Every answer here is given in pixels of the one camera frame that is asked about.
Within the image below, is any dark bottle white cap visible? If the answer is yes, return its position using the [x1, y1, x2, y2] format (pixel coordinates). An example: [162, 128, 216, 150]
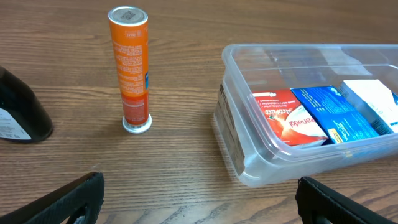
[1, 67, 53, 143]

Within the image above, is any red medicine box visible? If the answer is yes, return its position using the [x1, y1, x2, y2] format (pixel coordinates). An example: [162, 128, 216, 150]
[253, 89, 328, 148]

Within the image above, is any blue medicine box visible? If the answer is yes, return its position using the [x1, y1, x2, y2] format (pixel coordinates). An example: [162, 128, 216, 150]
[291, 85, 379, 144]

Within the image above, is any clear plastic container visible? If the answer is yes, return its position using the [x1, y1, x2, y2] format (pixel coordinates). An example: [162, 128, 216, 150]
[214, 44, 397, 187]

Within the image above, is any orange tablet tube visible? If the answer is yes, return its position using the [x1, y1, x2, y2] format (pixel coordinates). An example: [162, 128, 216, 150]
[108, 6, 152, 134]

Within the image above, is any white medicine box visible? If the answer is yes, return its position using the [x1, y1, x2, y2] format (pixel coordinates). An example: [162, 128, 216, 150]
[338, 80, 397, 135]

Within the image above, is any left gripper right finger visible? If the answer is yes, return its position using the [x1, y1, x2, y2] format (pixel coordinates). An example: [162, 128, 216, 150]
[295, 177, 394, 224]

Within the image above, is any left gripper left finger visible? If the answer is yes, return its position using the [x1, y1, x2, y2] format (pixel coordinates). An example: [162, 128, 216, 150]
[1, 172, 104, 224]

